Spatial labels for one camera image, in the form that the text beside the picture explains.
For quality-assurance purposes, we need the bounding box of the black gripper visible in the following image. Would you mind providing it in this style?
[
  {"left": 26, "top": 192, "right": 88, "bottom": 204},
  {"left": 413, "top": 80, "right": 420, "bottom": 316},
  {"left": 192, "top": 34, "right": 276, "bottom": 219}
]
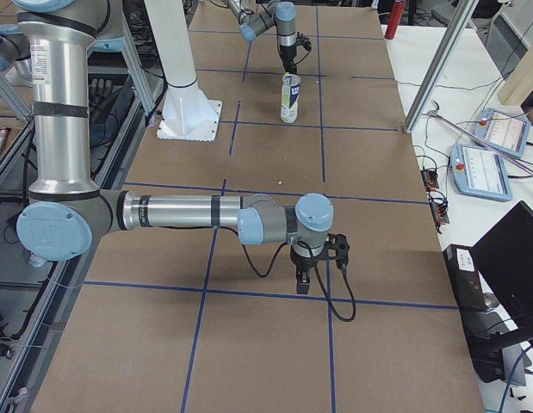
[
  {"left": 279, "top": 44, "right": 297, "bottom": 75},
  {"left": 290, "top": 248, "right": 325, "bottom": 294}
]

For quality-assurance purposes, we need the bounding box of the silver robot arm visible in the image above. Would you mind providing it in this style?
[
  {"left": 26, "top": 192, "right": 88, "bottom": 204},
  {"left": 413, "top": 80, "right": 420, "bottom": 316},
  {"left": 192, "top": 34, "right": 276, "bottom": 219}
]
[
  {"left": 224, "top": 0, "right": 297, "bottom": 75},
  {"left": 16, "top": 1, "right": 348, "bottom": 294}
]

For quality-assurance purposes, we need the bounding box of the clear tennis ball can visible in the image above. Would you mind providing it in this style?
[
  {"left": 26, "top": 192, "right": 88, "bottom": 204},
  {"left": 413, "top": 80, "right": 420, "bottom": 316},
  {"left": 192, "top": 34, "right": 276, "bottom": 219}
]
[{"left": 280, "top": 72, "right": 301, "bottom": 124}]

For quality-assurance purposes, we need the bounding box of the red bottle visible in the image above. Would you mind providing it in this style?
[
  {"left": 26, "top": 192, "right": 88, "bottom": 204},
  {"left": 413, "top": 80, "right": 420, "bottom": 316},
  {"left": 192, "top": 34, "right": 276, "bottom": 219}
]
[{"left": 384, "top": 0, "right": 406, "bottom": 40}]

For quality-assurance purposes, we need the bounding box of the lower orange connector block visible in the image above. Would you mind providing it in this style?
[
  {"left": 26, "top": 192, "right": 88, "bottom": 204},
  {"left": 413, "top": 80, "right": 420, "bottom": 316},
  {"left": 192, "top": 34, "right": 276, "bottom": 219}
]
[{"left": 430, "top": 199, "right": 449, "bottom": 227}]

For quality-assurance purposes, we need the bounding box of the orange connector block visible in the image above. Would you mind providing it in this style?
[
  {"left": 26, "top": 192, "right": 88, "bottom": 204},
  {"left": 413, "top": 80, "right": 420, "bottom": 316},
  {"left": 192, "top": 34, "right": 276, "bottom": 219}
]
[
  {"left": 420, "top": 169, "right": 439, "bottom": 191},
  {"left": 430, "top": 199, "right": 449, "bottom": 227}
]

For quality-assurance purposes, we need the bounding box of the black computer box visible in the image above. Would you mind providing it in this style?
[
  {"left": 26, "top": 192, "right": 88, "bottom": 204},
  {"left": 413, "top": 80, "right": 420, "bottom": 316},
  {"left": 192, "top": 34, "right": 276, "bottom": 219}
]
[{"left": 443, "top": 244, "right": 488, "bottom": 312}]

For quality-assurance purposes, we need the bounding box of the upper orange connector block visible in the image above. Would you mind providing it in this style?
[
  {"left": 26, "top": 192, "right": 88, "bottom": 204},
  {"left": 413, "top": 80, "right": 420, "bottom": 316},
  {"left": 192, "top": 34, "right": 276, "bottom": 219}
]
[{"left": 420, "top": 169, "right": 439, "bottom": 191}]

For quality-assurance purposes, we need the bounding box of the near teach pendant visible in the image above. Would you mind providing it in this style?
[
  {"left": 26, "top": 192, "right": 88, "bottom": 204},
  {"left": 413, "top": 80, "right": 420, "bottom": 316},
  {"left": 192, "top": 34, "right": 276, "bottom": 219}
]
[{"left": 450, "top": 144, "right": 512, "bottom": 202}]

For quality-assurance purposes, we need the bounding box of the teach pendant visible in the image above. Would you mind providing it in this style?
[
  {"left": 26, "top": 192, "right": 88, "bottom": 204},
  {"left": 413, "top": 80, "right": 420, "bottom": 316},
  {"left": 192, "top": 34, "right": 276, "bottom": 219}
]
[
  {"left": 450, "top": 144, "right": 512, "bottom": 202},
  {"left": 474, "top": 108, "right": 531, "bottom": 159}
]

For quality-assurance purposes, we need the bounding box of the black monitor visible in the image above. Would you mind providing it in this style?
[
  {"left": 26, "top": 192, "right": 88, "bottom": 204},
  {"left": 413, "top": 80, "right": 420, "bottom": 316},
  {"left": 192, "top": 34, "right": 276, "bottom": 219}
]
[{"left": 471, "top": 200, "right": 533, "bottom": 326}]

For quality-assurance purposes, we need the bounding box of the far teach pendant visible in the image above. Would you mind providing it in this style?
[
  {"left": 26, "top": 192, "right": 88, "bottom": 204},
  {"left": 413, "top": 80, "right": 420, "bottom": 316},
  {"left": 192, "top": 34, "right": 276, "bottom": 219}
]
[{"left": 474, "top": 108, "right": 531, "bottom": 159}]

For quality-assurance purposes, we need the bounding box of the reacher grabber stick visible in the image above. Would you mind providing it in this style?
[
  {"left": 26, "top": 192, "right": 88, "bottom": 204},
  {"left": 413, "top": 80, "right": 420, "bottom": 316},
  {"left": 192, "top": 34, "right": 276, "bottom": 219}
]
[{"left": 427, "top": 101, "right": 533, "bottom": 182}]

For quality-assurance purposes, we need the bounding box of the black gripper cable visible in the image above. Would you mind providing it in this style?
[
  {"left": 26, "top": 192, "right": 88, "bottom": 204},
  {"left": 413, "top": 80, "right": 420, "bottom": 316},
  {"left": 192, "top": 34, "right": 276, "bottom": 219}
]
[{"left": 239, "top": 231, "right": 358, "bottom": 322}]

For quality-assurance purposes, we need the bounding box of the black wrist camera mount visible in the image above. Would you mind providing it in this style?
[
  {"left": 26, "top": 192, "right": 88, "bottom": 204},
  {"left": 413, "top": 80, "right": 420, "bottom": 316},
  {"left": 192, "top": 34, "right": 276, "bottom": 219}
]
[{"left": 320, "top": 233, "right": 350, "bottom": 272}]

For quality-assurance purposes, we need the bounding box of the white pedestal column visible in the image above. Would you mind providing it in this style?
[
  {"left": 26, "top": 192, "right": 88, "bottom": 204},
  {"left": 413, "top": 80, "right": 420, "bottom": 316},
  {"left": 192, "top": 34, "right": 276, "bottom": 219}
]
[{"left": 145, "top": 0, "right": 222, "bottom": 142}]

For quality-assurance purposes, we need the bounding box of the aluminium frame post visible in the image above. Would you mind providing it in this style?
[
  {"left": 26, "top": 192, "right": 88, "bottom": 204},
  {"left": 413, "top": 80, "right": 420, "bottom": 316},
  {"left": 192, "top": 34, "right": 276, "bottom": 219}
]
[{"left": 403, "top": 0, "right": 479, "bottom": 133}]

